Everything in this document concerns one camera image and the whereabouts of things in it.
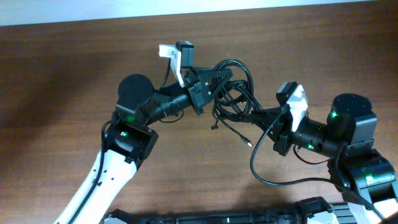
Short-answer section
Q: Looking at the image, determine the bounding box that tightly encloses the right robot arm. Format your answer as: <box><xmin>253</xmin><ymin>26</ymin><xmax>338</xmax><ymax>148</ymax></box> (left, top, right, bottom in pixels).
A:
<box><xmin>248</xmin><ymin>93</ymin><xmax>397</xmax><ymax>223</ymax></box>

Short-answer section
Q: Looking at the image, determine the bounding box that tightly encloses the right camera cable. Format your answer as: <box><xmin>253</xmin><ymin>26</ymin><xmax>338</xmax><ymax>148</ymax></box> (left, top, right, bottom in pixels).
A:
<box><xmin>249</xmin><ymin>105</ymin><xmax>388</xmax><ymax>222</ymax></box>

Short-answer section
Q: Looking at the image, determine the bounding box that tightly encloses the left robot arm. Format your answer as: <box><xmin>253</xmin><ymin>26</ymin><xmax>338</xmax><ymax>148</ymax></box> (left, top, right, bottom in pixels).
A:
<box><xmin>56</xmin><ymin>68</ymin><xmax>233</xmax><ymax>223</ymax></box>

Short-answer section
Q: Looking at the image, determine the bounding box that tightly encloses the black cable bundle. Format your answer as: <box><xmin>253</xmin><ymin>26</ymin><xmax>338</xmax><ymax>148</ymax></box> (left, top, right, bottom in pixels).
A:
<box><xmin>210</xmin><ymin>59</ymin><xmax>265</xmax><ymax>147</ymax></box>

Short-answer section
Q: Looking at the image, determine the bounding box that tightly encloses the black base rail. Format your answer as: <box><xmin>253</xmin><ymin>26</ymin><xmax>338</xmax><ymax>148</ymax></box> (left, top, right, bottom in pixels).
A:
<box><xmin>99</xmin><ymin>195</ymin><xmax>398</xmax><ymax>224</ymax></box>

